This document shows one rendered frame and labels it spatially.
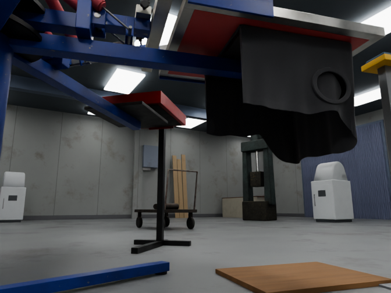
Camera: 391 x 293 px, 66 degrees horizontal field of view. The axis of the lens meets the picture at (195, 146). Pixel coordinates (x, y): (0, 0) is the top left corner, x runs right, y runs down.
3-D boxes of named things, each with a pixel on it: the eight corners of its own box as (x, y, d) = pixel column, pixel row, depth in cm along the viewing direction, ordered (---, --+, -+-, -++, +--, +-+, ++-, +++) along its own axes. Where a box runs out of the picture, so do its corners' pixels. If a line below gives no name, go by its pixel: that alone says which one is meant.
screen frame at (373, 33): (297, 91, 172) (297, 85, 173) (385, 36, 117) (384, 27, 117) (158, 75, 151) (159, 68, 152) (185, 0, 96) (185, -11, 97)
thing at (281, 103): (342, 135, 121) (334, 52, 128) (359, 129, 113) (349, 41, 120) (234, 127, 109) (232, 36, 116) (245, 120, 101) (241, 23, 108)
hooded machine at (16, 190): (22, 222, 696) (28, 171, 720) (-6, 222, 669) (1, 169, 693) (21, 221, 754) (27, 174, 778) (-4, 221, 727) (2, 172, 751)
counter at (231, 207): (236, 216, 1144) (235, 197, 1158) (274, 218, 970) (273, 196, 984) (222, 217, 1113) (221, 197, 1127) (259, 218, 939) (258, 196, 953)
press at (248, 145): (260, 221, 742) (256, 112, 798) (238, 220, 819) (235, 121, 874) (282, 220, 777) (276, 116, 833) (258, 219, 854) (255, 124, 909)
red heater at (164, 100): (137, 131, 277) (138, 118, 279) (185, 127, 266) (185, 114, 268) (100, 110, 219) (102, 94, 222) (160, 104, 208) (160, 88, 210)
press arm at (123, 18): (148, 38, 125) (149, 28, 126) (150, 31, 120) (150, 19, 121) (105, 32, 121) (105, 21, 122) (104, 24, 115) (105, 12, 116)
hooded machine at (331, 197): (333, 222, 656) (328, 159, 684) (310, 221, 710) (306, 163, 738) (356, 222, 690) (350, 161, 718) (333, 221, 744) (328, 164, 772)
